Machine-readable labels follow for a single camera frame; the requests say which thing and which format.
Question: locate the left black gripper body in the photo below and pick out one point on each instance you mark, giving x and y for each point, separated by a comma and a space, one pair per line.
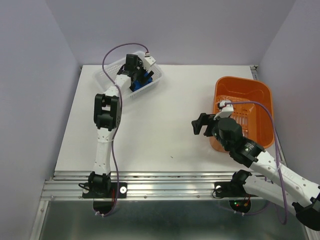
139, 70

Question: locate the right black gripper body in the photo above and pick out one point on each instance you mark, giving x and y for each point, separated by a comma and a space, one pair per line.
215, 132

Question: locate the blue towel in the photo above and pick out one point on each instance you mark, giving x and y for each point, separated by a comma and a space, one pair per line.
135, 85

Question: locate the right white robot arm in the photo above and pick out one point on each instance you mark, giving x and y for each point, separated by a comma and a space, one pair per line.
287, 189

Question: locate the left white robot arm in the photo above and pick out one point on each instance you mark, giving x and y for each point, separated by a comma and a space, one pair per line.
107, 112

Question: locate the orange plastic tub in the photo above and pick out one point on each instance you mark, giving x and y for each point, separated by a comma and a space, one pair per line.
254, 120

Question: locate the white plastic basket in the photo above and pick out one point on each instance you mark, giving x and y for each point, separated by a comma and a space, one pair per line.
126, 79

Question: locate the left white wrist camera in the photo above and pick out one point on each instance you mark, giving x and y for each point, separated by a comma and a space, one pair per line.
148, 61

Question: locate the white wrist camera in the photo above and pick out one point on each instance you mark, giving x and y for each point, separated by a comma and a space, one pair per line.
225, 109
148, 61

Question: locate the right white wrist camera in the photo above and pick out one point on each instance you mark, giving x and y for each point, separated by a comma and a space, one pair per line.
225, 109

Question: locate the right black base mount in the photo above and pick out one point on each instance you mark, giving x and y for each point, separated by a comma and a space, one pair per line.
235, 189

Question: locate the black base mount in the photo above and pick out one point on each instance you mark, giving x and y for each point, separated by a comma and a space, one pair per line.
104, 202
235, 189

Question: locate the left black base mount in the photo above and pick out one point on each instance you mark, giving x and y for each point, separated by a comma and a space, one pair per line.
104, 202

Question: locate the aluminium mounting rail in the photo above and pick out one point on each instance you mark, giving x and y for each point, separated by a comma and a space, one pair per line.
140, 186

